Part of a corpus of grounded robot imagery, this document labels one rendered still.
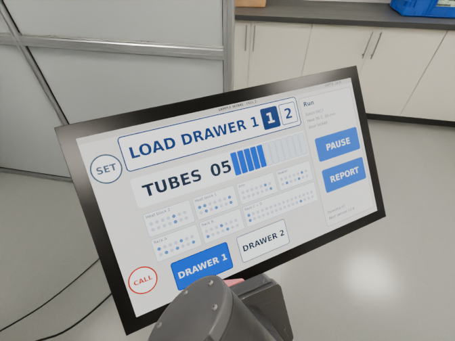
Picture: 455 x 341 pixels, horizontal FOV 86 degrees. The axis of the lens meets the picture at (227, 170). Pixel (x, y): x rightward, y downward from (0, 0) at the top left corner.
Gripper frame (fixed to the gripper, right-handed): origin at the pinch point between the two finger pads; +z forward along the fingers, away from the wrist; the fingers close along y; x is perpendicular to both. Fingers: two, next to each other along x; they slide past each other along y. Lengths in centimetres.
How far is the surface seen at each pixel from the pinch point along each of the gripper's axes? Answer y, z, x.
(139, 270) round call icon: 9.6, 6.5, -3.5
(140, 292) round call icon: 10.4, 6.6, -0.3
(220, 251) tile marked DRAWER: -2.5, 6.9, -1.7
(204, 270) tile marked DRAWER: 0.8, 6.9, 0.3
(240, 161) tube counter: -9.6, 6.8, -14.8
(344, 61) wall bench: -173, 147, -65
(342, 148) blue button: -30.2, 7.5, -11.9
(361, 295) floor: -79, 73, 76
